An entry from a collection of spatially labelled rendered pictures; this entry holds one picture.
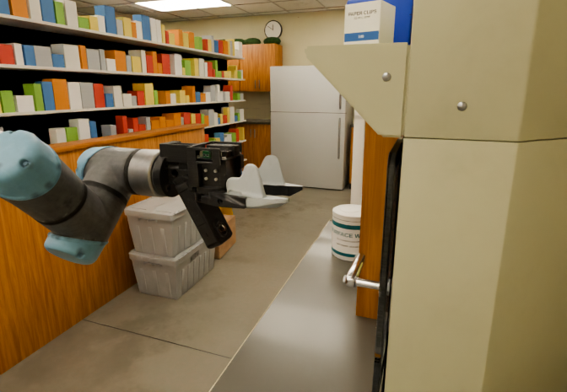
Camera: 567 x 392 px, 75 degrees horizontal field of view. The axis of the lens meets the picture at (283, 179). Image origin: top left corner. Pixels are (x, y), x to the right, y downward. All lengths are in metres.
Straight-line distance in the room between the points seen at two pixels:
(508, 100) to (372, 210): 0.47
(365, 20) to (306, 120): 5.04
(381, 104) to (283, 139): 5.27
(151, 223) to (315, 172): 3.37
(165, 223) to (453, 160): 2.35
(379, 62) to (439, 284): 0.26
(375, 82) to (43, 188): 0.40
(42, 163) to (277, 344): 0.58
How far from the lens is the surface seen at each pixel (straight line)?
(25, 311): 2.61
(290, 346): 0.85
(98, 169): 0.64
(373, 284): 0.54
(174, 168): 0.59
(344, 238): 1.18
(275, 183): 0.56
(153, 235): 2.76
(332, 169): 5.55
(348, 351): 0.85
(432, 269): 0.47
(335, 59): 0.44
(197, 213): 0.58
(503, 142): 0.44
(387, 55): 0.43
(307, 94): 5.53
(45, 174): 0.51
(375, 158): 0.81
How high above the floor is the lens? 1.46
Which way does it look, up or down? 14 degrees down
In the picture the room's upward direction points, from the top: straight up
